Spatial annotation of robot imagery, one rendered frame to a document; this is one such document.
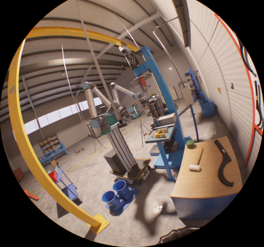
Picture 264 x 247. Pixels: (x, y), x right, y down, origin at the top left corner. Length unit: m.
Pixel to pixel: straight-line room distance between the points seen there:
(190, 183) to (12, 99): 2.14
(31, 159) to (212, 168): 1.88
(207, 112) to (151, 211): 3.76
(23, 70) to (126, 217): 6.60
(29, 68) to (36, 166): 5.12
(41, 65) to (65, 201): 5.67
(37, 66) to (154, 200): 6.70
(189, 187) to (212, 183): 0.19
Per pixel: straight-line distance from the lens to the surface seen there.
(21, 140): 1.44
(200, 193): 0.81
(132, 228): 1.86
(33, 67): 5.92
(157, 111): 2.28
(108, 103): 1.43
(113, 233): 1.99
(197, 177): 0.89
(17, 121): 1.48
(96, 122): 1.38
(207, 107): 4.11
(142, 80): 2.13
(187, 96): 2.19
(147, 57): 2.24
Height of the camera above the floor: 1.67
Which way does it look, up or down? 6 degrees down
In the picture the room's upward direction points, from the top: 24 degrees counter-clockwise
